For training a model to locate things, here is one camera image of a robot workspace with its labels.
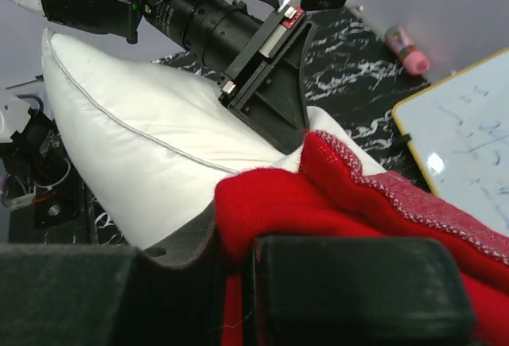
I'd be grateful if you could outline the red patterned pillowcase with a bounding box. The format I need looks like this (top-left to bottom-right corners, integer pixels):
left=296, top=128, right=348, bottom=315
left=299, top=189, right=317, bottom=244
left=214, top=130, right=508, bottom=345

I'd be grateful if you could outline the pink whiteboard marker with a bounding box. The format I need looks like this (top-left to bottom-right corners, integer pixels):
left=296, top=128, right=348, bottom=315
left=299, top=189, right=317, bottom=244
left=384, top=25, right=430, bottom=76

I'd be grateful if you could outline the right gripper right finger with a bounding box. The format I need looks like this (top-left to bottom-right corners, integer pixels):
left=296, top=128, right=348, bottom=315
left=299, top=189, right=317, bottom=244
left=242, top=235, right=476, bottom=345

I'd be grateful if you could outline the small yellow-framed whiteboard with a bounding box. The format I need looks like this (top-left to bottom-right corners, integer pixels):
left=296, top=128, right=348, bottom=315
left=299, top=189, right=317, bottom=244
left=392, top=50, right=508, bottom=235

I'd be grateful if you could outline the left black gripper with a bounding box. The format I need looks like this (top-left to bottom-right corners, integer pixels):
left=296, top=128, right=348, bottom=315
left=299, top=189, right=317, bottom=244
left=220, top=6, right=314, bottom=154

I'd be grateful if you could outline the white pillow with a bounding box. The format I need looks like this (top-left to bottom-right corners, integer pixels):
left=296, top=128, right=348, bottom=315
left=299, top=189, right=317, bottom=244
left=41, top=27, right=387, bottom=251

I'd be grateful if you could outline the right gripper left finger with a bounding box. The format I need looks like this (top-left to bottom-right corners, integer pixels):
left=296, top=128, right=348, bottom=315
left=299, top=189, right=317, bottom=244
left=1, top=207, right=225, bottom=345

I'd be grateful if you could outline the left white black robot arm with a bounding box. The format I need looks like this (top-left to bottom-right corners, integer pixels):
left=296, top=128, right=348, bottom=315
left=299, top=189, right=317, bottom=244
left=11, top=0, right=314, bottom=154

